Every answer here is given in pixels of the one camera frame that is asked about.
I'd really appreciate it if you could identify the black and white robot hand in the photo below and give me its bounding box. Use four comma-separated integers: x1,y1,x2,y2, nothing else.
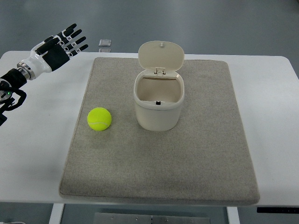
17,23,88,80

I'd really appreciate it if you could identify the yellow tennis ball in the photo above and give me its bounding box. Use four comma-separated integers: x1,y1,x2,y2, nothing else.
87,107,112,131

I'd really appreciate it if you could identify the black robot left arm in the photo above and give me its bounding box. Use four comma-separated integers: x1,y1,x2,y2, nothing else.
0,69,27,125

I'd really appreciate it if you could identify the clear floor plate near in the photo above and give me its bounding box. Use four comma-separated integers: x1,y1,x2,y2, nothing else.
99,48,111,53

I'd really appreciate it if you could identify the clear floor plate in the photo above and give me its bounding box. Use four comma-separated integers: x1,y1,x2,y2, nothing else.
99,39,112,47
99,48,111,53

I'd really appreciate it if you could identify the clear floor plate far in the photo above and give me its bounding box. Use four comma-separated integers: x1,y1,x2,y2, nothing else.
99,39,112,47

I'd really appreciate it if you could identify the cream lidded plastic bin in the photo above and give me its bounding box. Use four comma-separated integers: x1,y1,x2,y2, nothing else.
134,41,185,131

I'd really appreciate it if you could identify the white table leg left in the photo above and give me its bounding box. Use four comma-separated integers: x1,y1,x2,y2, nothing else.
49,203,64,224

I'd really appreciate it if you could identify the white table leg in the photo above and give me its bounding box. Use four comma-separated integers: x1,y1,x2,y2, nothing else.
227,207,240,224
49,203,64,224

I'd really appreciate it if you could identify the grey felt mat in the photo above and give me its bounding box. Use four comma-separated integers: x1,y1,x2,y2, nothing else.
59,57,260,206

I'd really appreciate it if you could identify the white table leg right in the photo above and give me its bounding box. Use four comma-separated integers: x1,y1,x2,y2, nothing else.
227,207,240,224

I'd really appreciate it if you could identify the black table control panel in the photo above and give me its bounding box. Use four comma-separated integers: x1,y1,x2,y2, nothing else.
256,207,299,214

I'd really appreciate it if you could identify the grey metal base plate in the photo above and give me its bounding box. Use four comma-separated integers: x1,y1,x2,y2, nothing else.
93,213,211,224

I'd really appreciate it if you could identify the white cable on floor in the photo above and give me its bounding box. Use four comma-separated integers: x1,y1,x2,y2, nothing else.
0,218,24,224

